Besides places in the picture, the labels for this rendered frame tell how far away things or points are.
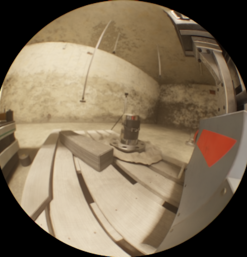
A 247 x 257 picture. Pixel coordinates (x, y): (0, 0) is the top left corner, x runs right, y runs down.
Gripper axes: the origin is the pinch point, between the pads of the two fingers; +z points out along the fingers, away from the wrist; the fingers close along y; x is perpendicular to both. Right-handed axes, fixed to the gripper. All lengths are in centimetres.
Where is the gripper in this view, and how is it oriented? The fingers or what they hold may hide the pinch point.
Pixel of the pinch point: (234, 102)
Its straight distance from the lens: 22.5
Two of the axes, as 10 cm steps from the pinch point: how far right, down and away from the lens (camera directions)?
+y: 7.4, 2.0, -6.4
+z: -1.1, 9.8, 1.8
